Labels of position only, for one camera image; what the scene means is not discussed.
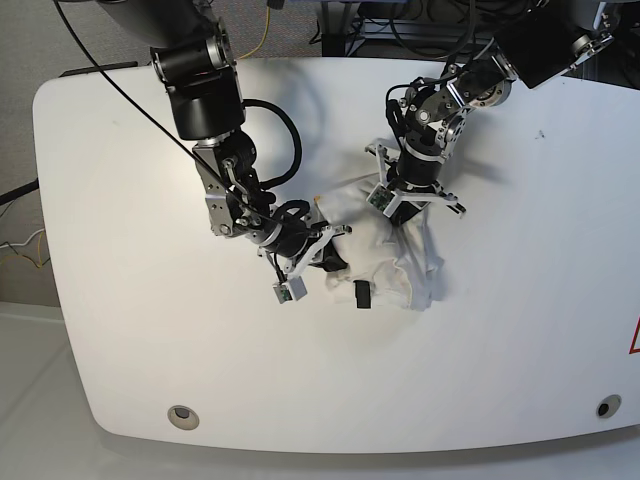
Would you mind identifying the left table grommet hole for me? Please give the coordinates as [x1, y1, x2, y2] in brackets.
[167, 405, 200, 431]

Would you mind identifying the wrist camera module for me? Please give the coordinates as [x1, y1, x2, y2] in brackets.
[273, 277, 307, 304]
[366, 184, 400, 218]

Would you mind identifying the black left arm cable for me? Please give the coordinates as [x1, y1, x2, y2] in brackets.
[384, 0, 501, 141]

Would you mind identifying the yellow cable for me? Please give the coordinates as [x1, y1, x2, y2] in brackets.
[238, 0, 281, 61]

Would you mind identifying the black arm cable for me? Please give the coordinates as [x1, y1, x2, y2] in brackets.
[54, 0, 305, 221]
[384, 0, 501, 141]

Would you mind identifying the white printed T-shirt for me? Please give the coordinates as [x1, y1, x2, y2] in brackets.
[317, 175, 447, 311]

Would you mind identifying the floor cables left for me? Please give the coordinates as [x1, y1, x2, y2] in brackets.
[0, 179, 49, 271]

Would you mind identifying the table grommet hole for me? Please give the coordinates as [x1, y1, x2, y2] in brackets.
[596, 394, 622, 419]
[167, 405, 200, 431]

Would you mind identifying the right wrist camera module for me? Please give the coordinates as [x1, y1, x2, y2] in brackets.
[273, 277, 307, 304]

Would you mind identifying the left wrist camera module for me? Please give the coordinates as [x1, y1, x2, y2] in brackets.
[366, 184, 400, 218]

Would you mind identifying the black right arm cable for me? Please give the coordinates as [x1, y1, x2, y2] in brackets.
[54, 0, 305, 221]

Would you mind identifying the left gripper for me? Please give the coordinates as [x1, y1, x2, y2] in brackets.
[365, 134, 466, 217]

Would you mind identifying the black metal stand base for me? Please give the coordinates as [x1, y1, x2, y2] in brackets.
[310, 1, 494, 62]

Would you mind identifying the right table grommet hole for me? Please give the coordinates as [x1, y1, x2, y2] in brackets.
[596, 394, 622, 419]

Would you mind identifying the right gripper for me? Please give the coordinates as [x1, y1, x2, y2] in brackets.
[249, 200, 348, 273]

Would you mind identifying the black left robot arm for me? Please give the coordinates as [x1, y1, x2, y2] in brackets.
[366, 1, 625, 226]

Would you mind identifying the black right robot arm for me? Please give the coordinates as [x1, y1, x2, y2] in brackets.
[100, 1, 347, 272]

